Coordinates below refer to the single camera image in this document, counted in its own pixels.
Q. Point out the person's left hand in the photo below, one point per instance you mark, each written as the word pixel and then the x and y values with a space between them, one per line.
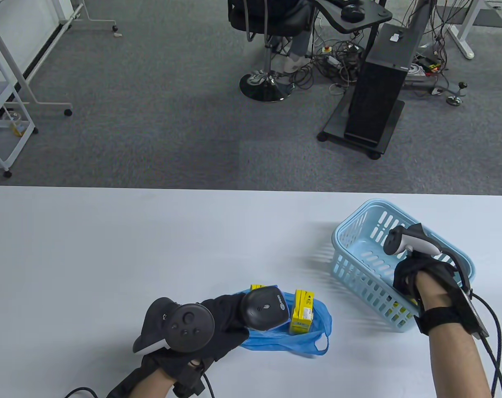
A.
pixel 226 315

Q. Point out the person's right hand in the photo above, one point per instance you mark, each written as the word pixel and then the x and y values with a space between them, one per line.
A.
pixel 408 269

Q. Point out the black and blue barcode scanner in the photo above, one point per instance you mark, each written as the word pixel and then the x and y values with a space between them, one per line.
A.
pixel 263 309

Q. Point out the yellow chrysanthemum tea package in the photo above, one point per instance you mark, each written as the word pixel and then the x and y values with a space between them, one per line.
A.
pixel 259 287
pixel 302 311
pixel 401 317

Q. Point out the blue plastic bag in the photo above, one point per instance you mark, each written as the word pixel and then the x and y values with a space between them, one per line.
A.
pixel 275 342

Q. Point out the light blue plastic basket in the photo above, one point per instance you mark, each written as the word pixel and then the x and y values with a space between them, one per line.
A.
pixel 358 236

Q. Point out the person's left forearm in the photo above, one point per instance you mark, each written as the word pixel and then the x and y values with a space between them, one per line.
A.
pixel 145 383

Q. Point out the person's right forearm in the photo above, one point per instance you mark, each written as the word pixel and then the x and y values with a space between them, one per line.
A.
pixel 454 360

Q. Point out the dark grey right hand controller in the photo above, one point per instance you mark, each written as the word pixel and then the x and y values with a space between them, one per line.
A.
pixel 416 240

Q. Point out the dark grey hand controller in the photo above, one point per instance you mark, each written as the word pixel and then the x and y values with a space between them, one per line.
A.
pixel 416 240
pixel 188 327

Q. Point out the dark grey left hand controller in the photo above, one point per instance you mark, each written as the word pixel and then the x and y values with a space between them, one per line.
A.
pixel 188 327

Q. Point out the black wheeled stand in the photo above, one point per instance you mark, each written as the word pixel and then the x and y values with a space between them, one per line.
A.
pixel 335 120

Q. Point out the small black tripod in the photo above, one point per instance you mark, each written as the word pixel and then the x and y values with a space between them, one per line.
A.
pixel 455 99

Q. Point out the black computer tower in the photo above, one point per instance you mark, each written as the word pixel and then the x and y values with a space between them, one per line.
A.
pixel 379 83

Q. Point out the white power strip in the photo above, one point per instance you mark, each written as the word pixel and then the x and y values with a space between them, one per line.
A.
pixel 415 69

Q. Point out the black office chair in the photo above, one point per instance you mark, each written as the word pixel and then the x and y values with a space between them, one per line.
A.
pixel 263 89

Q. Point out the small white adapter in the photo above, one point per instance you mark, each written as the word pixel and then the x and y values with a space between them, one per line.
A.
pixel 395 36

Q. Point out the white desk leg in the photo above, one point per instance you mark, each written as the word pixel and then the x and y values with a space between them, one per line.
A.
pixel 462 41

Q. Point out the black desk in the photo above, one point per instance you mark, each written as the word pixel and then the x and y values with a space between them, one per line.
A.
pixel 377 16

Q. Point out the black computer mouse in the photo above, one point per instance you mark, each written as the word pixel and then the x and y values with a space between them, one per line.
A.
pixel 352 12

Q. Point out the dark floor mat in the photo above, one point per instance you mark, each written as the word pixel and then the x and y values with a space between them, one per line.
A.
pixel 489 17

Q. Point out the white shelf cart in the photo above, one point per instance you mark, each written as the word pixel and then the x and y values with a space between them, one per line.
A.
pixel 2 145

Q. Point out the small clear container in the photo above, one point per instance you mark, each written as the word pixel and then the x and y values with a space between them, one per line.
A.
pixel 16 124

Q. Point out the whiteboard on white stand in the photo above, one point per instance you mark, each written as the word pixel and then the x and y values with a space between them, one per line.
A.
pixel 10 25

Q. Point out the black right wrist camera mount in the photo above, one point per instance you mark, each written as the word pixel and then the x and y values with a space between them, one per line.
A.
pixel 441 317

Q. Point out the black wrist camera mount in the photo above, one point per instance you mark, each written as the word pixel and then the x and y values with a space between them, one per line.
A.
pixel 441 317
pixel 122 385

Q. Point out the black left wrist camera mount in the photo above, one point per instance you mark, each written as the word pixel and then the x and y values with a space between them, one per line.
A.
pixel 122 385

